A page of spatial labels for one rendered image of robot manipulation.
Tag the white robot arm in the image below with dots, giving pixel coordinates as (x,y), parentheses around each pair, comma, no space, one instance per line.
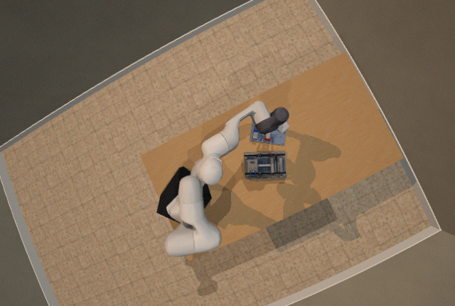
(189,201)

